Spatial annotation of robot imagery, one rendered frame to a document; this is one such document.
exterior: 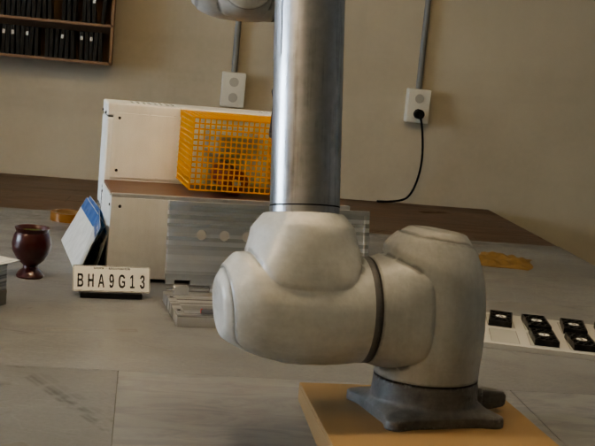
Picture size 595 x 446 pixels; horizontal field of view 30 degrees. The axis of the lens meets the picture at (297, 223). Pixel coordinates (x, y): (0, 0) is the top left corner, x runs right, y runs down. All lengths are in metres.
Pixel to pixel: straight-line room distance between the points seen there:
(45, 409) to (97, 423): 0.09
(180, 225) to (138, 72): 1.81
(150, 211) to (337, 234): 1.01
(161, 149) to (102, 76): 1.42
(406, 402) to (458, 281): 0.19
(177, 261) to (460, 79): 2.14
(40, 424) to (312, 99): 0.59
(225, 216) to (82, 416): 0.82
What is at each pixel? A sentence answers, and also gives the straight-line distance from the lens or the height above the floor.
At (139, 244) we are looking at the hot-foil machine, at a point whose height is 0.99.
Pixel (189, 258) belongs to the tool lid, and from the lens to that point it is 2.34.
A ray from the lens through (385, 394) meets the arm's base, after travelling 1.62.
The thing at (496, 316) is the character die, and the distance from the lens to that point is 2.43.
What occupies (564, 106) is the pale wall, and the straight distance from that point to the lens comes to 4.38.
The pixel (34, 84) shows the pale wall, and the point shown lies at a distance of 4.10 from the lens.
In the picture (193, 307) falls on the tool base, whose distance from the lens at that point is 2.23.
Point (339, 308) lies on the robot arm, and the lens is 1.51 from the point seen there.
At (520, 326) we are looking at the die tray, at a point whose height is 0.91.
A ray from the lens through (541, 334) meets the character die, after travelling 2.33.
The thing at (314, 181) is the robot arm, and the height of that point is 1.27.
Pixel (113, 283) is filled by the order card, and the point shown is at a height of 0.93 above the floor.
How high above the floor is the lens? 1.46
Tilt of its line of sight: 9 degrees down
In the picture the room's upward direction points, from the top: 5 degrees clockwise
